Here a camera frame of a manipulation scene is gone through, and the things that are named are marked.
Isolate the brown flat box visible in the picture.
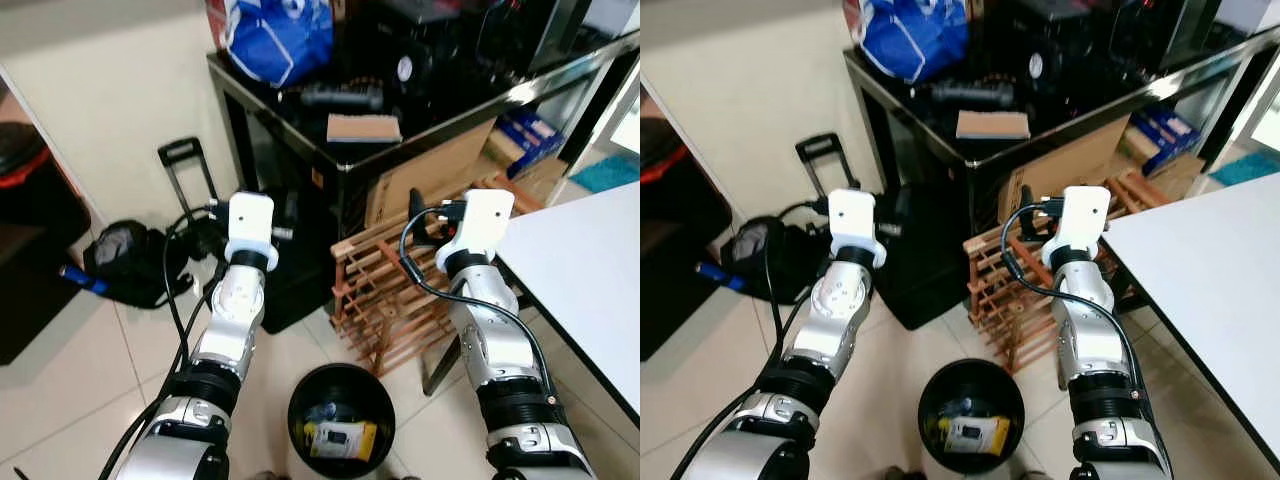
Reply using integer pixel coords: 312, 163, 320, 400
954, 110, 1032, 142
326, 113, 404, 145

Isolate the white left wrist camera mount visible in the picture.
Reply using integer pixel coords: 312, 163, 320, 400
223, 192, 281, 274
826, 188, 888, 269

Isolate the white table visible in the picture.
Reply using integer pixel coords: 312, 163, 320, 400
1100, 170, 1280, 473
494, 180, 641, 423

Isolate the black round rubbish bin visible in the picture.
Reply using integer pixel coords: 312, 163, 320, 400
918, 358, 1027, 474
288, 363, 397, 472

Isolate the black cylinder device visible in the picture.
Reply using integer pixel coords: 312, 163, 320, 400
929, 81, 1017, 110
299, 83, 387, 112

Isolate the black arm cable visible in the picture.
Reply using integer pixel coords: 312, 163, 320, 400
1000, 198, 1147, 393
398, 203, 557, 401
668, 200, 833, 480
98, 204, 233, 480

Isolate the black backpack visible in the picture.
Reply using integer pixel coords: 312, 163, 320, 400
82, 219, 193, 310
719, 214, 832, 302

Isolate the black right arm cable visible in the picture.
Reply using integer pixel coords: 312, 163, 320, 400
398, 203, 557, 401
1000, 198, 1147, 393

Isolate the brown cardboard box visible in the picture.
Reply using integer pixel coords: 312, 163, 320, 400
997, 117, 1132, 227
364, 120, 499, 232

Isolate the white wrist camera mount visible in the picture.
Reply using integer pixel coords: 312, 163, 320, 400
826, 188, 888, 269
434, 188, 516, 273
223, 192, 281, 274
1041, 185, 1113, 267

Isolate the blue stick object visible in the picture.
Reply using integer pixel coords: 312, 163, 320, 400
59, 264, 107, 295
696, 262, 747, 292

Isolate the black glass cabinet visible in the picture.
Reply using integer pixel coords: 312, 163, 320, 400
207, 28, 641, 243
843, 24, 1280, 237

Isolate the blue plastic bag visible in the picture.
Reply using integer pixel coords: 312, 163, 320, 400
205, 0, 335, 89
845, 0, 970, 84

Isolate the dark low furniture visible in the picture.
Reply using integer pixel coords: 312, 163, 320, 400
0, 70, 93, 367
640, 88, 737, 362

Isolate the black trolley handle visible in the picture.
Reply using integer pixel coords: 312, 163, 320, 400
794, 131, 862, 203
157, 137, 220, 213

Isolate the blue printed box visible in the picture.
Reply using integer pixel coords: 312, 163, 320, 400
497, 110, 567, 167
1130, 105, 1207, 162

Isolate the black appliance with gauge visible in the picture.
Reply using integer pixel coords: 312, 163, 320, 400
983, 0, 1233, 87
348, 0, 603, 93

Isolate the yellow packet trash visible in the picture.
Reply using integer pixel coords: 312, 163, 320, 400
305, 420, 380, 462
940, 415, 1012, 460

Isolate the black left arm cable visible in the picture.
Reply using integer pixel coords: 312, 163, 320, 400
668, 200, 833, 480
98, 204, 233, 480

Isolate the black suitcase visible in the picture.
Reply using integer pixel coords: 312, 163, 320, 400
255, 188, 342, 335

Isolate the teal floor mat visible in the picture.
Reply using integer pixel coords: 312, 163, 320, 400
569, 152, 641, 195
1204, 147, 1280, 187

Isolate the wooden slatted rack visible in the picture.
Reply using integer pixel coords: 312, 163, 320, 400
963, 168, 1171, 374
330, 175, 547, 377

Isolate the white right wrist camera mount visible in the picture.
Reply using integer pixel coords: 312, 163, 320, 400
434, 188, 516, 273
1041, 185, 1113, 267

